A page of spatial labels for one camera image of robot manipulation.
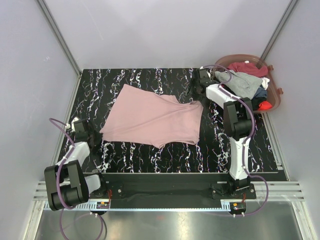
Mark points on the white garment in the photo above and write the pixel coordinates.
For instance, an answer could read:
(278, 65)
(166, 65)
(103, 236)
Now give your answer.
(265, 82)

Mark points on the aluminium corner post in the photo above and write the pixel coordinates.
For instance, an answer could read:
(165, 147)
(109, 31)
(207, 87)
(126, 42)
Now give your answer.
(279, 28)
(44, 8)

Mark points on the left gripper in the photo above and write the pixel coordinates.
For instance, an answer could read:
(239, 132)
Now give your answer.
(99, 136)

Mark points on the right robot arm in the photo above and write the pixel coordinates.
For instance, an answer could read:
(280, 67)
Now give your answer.
(238, 124)

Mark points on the blue garment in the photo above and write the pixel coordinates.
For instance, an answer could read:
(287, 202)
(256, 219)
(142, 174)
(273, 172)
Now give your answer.
(260, 93)

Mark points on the pink tank top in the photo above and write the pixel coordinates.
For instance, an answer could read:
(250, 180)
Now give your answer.
(144, 117)

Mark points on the maroon garment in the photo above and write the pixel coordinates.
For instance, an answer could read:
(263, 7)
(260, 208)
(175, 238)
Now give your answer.
(248, 68)

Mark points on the black garment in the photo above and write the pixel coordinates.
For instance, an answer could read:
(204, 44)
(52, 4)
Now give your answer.
(255, 102)

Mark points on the left small electronics board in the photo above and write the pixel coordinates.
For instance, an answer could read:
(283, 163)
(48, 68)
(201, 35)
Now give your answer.
(103, 205)

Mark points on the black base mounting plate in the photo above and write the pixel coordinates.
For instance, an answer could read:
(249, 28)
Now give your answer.
(219, 185)

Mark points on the small electronics board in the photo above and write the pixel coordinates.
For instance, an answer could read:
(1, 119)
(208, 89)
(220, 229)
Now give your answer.
(238, 208)
(103, 205)

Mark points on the right aluminium corner post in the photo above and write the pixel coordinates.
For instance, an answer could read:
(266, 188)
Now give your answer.
(279, 28)

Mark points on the aluminium frame rail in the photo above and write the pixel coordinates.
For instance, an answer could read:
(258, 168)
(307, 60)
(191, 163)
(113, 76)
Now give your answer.
(277, 191)

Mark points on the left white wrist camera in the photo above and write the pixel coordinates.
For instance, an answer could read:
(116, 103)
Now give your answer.
(70, 126)

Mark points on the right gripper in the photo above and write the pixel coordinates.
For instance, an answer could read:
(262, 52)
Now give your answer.
(198, 97)

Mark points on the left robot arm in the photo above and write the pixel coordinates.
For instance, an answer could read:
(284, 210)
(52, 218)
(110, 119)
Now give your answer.
(66, 184)

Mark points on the brown plastic laundry basket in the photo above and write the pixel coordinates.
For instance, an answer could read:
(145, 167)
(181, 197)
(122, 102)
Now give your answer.
(274, 93)

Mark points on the left aluminium corner post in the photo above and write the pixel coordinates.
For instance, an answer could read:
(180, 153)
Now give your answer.
(44, 8)

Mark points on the right small electronics board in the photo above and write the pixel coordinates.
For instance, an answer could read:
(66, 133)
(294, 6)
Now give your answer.
(238, 208)

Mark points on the red orange garment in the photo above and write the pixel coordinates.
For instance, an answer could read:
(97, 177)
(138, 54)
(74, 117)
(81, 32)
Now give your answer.
(264, 106)

